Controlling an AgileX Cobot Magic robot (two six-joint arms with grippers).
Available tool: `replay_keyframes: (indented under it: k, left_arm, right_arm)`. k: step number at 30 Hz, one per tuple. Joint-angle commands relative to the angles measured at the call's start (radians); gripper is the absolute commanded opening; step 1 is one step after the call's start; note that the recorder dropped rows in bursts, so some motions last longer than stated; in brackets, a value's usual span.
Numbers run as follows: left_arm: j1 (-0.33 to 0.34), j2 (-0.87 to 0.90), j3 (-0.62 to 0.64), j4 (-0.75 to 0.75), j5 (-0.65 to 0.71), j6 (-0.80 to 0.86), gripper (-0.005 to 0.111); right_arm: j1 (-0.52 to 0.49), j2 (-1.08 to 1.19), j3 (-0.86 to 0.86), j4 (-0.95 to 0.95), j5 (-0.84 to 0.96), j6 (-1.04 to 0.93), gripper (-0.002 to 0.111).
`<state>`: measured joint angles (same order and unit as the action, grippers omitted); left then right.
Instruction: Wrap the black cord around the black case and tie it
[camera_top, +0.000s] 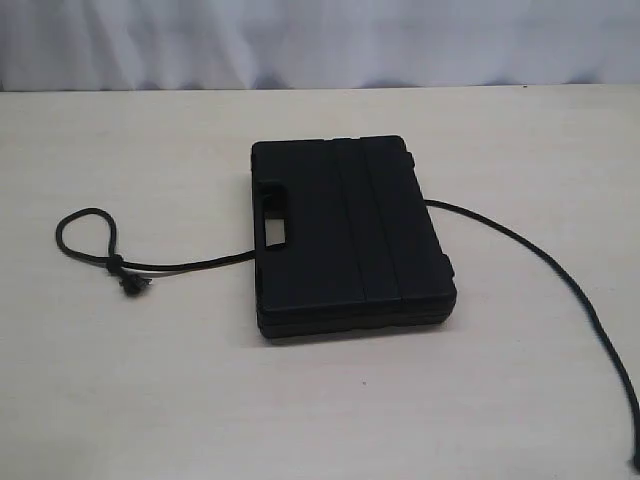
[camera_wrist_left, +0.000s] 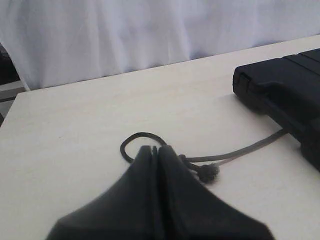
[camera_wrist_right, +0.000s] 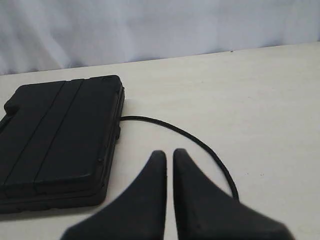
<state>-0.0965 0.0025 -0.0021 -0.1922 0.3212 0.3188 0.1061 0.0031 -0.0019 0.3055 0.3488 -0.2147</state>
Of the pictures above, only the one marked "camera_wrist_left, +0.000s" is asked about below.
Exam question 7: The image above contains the black cord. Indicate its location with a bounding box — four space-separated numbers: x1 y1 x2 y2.
120 128 287 185

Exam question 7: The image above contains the metal frame in background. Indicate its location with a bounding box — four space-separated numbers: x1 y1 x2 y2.
0 44 29 124

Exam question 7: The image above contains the white backdrop curtain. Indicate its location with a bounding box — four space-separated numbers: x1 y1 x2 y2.
0 0 320 90

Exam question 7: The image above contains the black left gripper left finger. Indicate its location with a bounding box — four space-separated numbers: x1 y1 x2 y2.
47 146 155 240

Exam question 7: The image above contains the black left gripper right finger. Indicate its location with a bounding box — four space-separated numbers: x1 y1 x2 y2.
157 145 274 240

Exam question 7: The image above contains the black plastic carrying case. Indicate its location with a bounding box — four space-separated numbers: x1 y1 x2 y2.
232 49 320 170

